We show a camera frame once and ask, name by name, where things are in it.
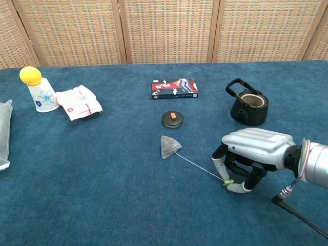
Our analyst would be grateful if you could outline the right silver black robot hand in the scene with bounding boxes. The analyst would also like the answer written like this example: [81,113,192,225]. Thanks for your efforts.
[211,127,299,193]

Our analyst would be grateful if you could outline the pyramid tea bag with string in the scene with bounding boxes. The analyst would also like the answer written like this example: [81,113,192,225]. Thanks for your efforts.
[160,135,234,186]

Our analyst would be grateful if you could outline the black cast iron teapot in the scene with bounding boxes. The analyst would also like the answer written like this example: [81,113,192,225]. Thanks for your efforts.
[225,78,270,126]

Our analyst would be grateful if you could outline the black teapot lid orange knob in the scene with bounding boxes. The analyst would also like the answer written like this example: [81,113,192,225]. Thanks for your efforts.
[161,111,185,129]

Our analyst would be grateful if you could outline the red black tea packet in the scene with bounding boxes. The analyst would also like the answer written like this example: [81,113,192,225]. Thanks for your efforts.
[148,78,199,100]

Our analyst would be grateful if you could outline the grey plastic bag package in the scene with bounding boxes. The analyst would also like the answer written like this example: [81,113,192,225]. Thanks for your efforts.
[0,99,13,171]

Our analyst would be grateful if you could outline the blue carpet table mat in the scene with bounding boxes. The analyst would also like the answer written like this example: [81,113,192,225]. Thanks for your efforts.
[0,60,328,246]

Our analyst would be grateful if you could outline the white tissue pack red print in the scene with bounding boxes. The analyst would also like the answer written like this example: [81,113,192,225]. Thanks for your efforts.
[55,84,103,121]

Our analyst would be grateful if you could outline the white paper cup blue flower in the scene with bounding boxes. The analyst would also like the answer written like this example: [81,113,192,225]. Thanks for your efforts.
[27,77,60,113]

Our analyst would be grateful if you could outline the yellow ball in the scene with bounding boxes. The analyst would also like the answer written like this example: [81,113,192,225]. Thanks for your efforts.
[19,66,42,87]

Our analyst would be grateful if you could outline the black cable with metal plug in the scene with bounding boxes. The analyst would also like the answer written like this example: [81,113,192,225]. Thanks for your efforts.
[271,184,328,239]

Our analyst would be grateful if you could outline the woven folding screen wood frame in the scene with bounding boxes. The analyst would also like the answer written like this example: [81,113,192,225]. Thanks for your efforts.
[0,0,328,69]

